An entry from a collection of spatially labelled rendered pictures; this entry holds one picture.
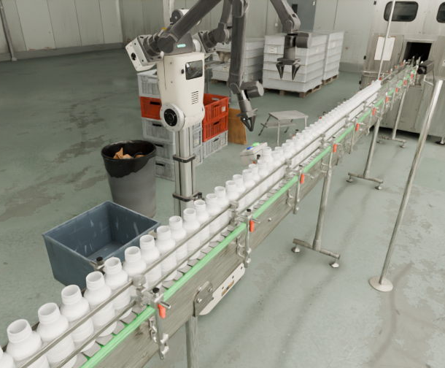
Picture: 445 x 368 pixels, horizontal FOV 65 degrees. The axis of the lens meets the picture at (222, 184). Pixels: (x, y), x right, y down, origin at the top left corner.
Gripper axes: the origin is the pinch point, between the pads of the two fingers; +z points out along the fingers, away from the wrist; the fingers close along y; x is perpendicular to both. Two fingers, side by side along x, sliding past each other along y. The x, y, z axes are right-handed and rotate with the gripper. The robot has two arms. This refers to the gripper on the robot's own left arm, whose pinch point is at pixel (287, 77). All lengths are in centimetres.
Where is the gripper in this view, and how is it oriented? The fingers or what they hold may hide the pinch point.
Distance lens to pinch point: 187.6
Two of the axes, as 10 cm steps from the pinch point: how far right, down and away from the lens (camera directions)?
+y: -8.3, -2.6, 4.9
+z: 0.0, 8.9, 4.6
